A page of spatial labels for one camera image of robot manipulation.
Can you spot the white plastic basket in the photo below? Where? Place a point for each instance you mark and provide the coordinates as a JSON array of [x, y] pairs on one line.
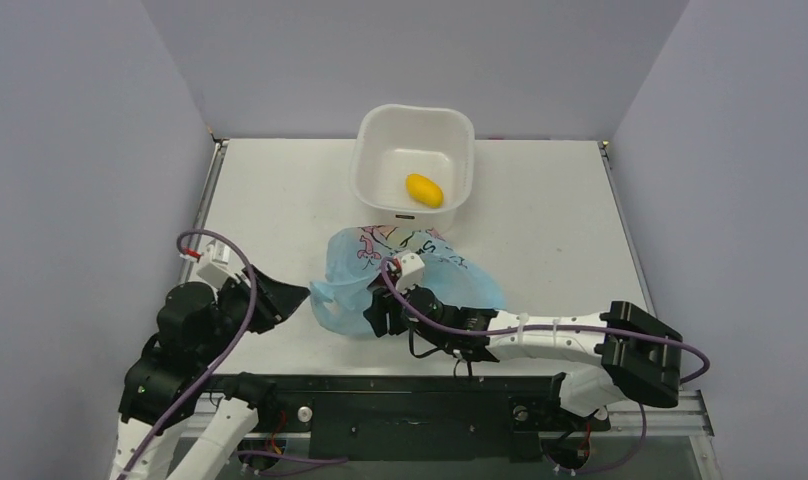
[[396, 141]]

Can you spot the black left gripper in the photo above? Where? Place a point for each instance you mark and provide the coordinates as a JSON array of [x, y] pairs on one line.
[[276, 301]]

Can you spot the yellow fake fruit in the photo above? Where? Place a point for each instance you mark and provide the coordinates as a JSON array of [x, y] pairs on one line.
[[424, 191]]

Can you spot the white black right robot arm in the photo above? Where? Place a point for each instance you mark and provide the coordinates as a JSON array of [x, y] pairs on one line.
[[623, 353]]

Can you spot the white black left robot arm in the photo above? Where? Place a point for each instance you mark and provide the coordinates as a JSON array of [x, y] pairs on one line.
[[161, 390]]

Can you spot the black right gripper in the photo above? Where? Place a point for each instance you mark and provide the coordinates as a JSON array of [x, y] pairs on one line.
[[387, 312]]

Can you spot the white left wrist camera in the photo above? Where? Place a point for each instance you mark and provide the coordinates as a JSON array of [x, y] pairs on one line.
[[214, 264]]

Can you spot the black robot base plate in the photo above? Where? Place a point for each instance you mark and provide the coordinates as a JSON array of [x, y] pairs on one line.
[[420, 418]]

